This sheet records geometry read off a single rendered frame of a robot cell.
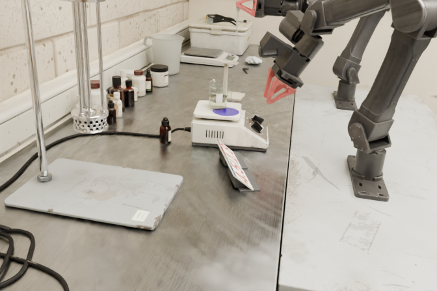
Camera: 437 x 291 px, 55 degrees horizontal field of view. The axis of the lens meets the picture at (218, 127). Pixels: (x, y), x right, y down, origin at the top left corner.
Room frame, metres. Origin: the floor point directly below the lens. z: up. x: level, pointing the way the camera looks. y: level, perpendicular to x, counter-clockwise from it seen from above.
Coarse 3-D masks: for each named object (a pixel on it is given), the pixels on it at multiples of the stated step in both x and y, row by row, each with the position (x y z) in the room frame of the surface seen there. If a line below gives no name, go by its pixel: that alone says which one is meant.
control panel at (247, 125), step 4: (248, 116) 1.07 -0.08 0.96; (252, 116) 1.09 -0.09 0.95; (248, 120) 1.04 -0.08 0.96; (244, 124) 0.99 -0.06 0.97; (248, 124) 1.01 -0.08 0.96; (252, 124) 1.03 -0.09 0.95; (264, 124) 1.09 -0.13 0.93; (248, 128) 0.99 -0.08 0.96; (264, 128) 1.06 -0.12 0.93; (256, 132) 0.99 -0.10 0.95; (264, 132) 1.03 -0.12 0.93; (260, 136) 0.98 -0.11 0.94; (264, 136) 1.00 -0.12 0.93
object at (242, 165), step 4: (216, 140) 0.94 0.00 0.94; (220, 148) 0.89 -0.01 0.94; (220, 152) 0.92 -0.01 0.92; (236, 152) 0.96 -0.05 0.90; (220, 156) 0.92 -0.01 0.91; (224, 156) 0.86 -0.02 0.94; (236, 156) 0.93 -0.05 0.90; (240, 156) 0.93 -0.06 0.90; (224, 160) 0.88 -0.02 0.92; (232, 160) 0.87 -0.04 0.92; (240, 160) 0.91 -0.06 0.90; (224, 164) 0.88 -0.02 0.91; (236, 164) 0.87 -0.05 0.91; (240, 164) 0.89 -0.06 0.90; (244, 164) 0.89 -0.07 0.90; (244, 168) 0.87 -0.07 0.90
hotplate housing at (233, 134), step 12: (192, 120) 1.00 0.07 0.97; (204, 120) 1.00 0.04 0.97; (216, 120) 1.00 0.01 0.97; (228, 120) 1.00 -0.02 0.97; (240, 120) 1.01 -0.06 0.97; (192, 132) 0.98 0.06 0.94; (204, 132) 0.98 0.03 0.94; (216, 132) 0.98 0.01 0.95; (228, 132) 0.98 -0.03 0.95; (240, 132) 0.98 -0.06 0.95; (252, 132) 0.98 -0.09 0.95; (192, 144) 0.99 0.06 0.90; (216, 144) 0.98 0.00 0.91; (228, 144) 0.98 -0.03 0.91; (240, 144) 0.98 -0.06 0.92; (252, 144) 0.97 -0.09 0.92; (264, 144) 0.97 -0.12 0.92
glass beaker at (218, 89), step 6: (210, 84) 1.03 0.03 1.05; (216, 84) 1.02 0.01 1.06; (222, 84) 1.02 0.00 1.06; (228, 84) 1.04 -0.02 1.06; (210, 90) 1.03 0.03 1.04; (216, 90) 1.02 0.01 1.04; (222, 90) 1.02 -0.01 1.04; (210, 96) 1.03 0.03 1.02; (216, 96) 1.02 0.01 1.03; (222, 96) 1.02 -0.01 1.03; (210, 102) 1.03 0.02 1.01; (216, 102) 1.02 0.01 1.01; (222, 102) 1.02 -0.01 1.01; (210, 108) 1.03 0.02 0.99; (216, 108) 1.02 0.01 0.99; (222, 108) 1.03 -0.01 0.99
